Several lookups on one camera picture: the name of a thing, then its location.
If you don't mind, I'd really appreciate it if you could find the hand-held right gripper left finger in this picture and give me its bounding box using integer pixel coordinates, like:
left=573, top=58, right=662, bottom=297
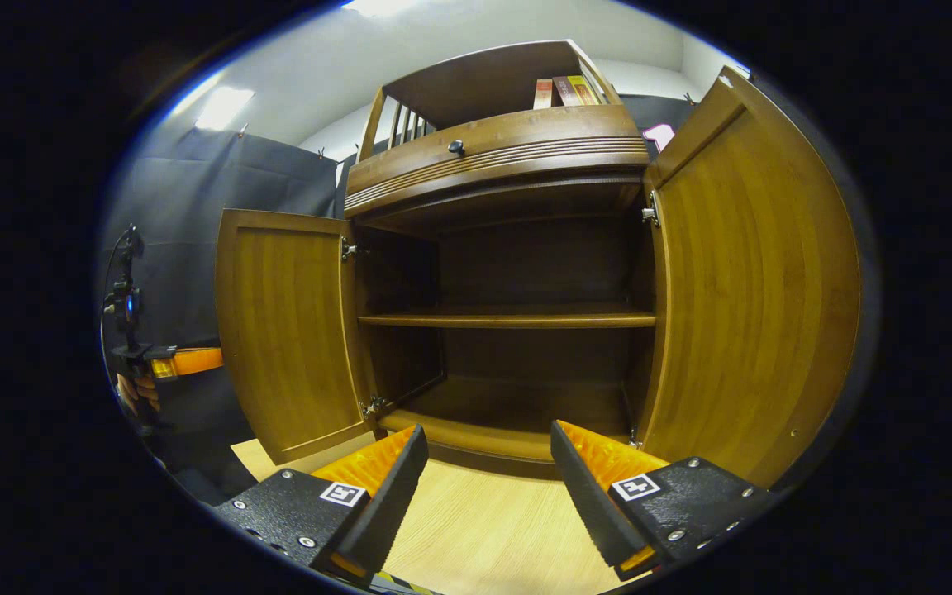
left=212, top=424, right=430, bottom=579

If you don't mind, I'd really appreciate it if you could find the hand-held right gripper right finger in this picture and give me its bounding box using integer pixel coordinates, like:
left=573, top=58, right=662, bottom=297
left=550, top=419, right=783, bottom=581

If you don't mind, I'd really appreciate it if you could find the wooden shoe cabinet door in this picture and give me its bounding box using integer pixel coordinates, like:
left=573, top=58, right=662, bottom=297
left=637, top=66, right=864, bottom=490
left=213, top=208, right=378, bottom=465

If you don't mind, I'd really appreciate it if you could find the wooden cabinet drawer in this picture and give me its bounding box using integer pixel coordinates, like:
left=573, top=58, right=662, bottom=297
left=344, top=105, right=650, bottom=220

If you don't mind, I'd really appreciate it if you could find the black backdrop cloth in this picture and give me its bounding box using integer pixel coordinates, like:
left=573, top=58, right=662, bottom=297
left=100, top=91, right=754, bottom=505

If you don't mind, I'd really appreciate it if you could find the small ceiling light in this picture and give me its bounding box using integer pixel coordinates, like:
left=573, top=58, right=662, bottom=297
left=195, top=87, right=255, bottom=131

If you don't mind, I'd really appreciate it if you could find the yellow book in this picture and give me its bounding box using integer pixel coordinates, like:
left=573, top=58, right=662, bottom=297
left=567, top=75, right=605, bottom=106

